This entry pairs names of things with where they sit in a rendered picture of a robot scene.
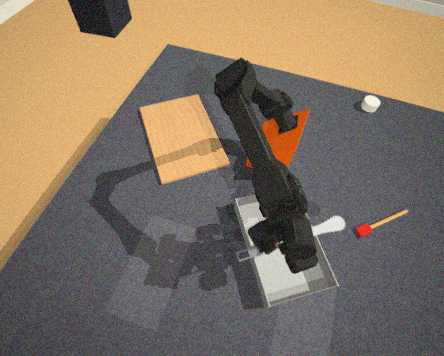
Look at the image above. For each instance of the white short cylinder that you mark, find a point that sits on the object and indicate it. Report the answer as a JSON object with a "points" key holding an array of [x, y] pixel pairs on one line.
{"points": [[370, 103]]}

